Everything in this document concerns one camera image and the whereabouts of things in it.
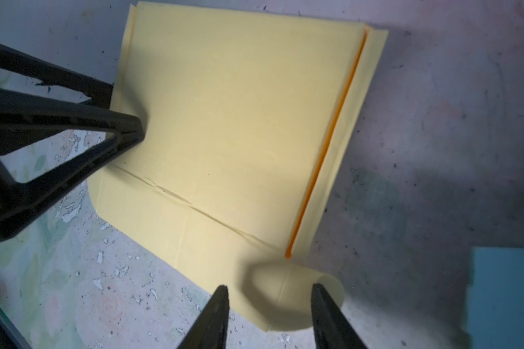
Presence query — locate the yellow paper box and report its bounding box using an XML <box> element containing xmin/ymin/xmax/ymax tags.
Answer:
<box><xmin>88</xmin><ymin>1</ymin><xmax>388</xmax><ymax>331</ymax></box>

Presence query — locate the light blue flat paper box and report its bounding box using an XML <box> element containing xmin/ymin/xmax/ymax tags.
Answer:
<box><xmin>464</xmin><ymin>247</ymin><xmax>524</xmax><ymax>348</ymax></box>

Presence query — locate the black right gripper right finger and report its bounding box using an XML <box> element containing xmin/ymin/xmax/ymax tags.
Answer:
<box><xmin>311</xmin><ymin>284</ymin><xmax>368</xmax><ymax>349</ymax></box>

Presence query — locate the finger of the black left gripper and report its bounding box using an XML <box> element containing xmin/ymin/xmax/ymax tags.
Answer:
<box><xmin>0</xmin><ymin>89</ymin><xmax>145</xmax><ymax>243</ymax></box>
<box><xmin>0</xmin><ymin>44</ymin><xmax>114</xmax><ymax>108</ymax></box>

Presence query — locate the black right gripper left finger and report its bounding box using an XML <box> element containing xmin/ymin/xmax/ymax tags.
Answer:
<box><xmin>178</xmin><ymin>285</ymin><xmax>230</xmax><ymax>349</ymax></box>

